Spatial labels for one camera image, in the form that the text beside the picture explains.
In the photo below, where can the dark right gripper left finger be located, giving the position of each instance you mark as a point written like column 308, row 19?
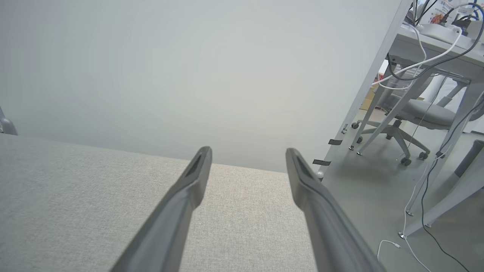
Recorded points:
column 170, row 219

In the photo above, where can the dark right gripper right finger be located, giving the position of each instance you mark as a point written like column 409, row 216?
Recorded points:
column 329, row 226

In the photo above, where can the black tape strip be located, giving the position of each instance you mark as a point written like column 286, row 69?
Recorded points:
column 321, row 162
column 335, row 142

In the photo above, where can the brown cardboard box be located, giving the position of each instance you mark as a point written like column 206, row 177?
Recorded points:
column 369, row 100

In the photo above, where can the grey office chair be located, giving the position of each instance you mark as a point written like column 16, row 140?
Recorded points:
column 427, row 113

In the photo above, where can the white partition panel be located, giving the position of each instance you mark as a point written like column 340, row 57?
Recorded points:
column 189, row 68

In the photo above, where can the dark grey cylinder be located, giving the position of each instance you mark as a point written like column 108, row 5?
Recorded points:
column 469, row 158

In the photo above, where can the white office desk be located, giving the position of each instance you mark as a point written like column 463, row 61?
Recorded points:
column 416, row 53

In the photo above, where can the white box on desk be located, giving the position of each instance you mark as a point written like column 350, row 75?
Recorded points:
column 438, row 32

